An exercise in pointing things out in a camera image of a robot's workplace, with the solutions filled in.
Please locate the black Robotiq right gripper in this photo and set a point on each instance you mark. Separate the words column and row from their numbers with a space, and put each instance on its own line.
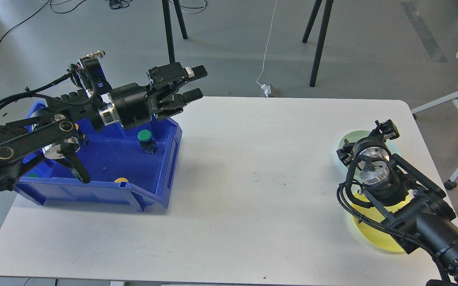
column 371, row 144

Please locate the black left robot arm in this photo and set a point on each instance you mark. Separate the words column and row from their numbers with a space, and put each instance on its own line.
column 84, row 92

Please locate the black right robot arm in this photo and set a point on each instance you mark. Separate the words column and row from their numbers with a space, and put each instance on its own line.
column 387, row 193

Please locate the yellow button at bin front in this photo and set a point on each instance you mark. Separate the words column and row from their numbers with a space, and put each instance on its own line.
column 121, row 179

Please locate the green push button right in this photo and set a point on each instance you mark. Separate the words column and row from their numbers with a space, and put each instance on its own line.
column 147, row 143

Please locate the blue plastic bin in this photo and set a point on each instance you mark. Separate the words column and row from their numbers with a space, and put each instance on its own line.
column 111, row 154

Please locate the yellow plate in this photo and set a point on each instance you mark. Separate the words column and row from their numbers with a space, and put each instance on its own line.
column 379, row 239

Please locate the white power plug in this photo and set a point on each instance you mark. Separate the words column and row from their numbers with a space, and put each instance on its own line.
column 271, row 91

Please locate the black tripod legs right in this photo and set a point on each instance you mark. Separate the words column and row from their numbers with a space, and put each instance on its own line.
column 321, row 37

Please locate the yellow push button back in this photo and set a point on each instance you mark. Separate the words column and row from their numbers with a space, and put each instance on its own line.
column 83, row 140

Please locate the pale green plate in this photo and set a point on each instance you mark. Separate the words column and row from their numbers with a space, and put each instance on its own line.
column 367, row 157

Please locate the black tripod legs left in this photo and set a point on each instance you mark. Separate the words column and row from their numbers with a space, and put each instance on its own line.
column 168, row 26

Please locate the black tripod legs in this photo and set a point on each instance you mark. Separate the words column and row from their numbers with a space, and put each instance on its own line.
column 168, row 26
column 321, row 37

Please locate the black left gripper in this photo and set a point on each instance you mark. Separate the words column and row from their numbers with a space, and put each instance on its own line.
column 133, row 105

